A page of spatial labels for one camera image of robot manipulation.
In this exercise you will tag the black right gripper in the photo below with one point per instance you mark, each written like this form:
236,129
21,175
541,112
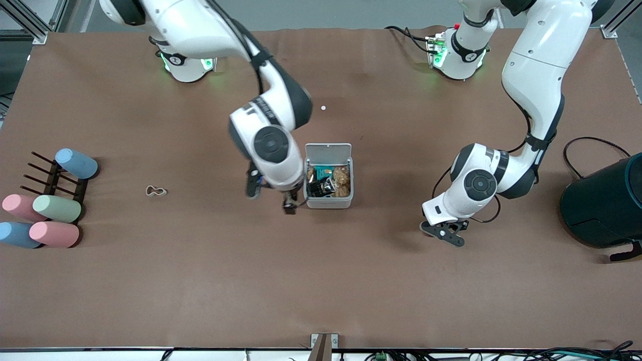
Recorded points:
289,200

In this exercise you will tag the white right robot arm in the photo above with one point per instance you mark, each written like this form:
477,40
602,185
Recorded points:
271,145

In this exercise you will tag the pale green plastic cup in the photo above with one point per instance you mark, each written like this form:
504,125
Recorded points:
57,209

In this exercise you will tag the pink plastic cup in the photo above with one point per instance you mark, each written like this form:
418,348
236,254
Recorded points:
17,206
54,234

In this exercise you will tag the brown crumpled snack bag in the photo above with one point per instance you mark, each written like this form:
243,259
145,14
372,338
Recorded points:
342,180

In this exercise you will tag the small white lidded trash bin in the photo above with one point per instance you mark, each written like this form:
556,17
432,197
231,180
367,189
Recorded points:
328,203

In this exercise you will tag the large dark teal pedal bin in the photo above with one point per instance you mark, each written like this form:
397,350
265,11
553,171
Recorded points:
607,205

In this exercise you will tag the black pronged cup rack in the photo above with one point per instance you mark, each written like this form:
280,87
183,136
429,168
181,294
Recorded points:
52,183

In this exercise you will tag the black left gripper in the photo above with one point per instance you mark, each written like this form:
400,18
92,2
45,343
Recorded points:
456,226

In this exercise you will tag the black snack wrapper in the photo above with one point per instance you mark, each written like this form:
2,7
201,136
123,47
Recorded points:
321,188

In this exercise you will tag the metal bracket with brown strip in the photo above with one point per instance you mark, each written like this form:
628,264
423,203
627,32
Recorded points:
323,346

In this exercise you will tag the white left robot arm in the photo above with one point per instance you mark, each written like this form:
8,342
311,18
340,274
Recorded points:
536,65

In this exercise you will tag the beige rubber band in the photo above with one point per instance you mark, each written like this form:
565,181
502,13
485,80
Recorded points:
149,190

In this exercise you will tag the teal snack wrapper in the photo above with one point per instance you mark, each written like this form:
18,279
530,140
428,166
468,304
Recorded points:
323,172

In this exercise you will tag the aluminium frame profile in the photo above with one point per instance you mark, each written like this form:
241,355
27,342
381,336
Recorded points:
27,22
614,27

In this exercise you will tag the green terminal connector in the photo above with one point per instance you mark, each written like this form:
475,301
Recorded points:
381,356

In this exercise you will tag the blue plastic cup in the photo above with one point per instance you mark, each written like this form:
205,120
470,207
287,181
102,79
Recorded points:
77,164
17,234

